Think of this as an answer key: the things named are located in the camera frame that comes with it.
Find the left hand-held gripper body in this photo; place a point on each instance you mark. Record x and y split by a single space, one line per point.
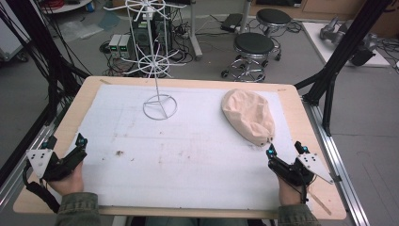
59 164

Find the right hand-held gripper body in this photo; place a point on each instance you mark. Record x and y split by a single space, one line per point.
298 171

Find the beige fabric hat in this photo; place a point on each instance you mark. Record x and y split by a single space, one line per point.
249 116

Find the person's left hand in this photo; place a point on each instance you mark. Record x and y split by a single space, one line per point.
69 182

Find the person's right hand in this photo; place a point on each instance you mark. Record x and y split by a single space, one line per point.
288 193

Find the thin wooden stick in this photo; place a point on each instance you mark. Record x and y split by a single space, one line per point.
320 202

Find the white table mat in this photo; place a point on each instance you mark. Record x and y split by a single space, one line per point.
175 150

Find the grey power supply unit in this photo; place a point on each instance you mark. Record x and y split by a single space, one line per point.
124 46
114 45

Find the white platform board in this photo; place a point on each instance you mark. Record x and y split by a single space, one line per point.
326 47

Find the large black round stool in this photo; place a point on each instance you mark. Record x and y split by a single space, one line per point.
253 47

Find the white cabinet on wheels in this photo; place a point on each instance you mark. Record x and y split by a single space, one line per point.
9 40

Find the clear plastic sheet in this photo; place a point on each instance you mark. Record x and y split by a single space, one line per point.
81 29

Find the grey robot device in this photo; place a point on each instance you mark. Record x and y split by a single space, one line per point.
351 37

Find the black computer tower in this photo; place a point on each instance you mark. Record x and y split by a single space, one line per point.
152 29

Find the small black round stool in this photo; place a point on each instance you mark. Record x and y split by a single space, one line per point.
273 17

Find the black flat box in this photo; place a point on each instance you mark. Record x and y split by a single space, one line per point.
232 22

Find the white round table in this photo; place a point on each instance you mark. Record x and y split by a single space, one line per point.
67 6

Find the grey desk leg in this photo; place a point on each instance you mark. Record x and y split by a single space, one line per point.
195 31

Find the aluminium rail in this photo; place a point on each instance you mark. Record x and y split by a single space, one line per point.
19 169
338 163

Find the black metal frame post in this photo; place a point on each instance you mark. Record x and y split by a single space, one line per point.
338 56
47 53

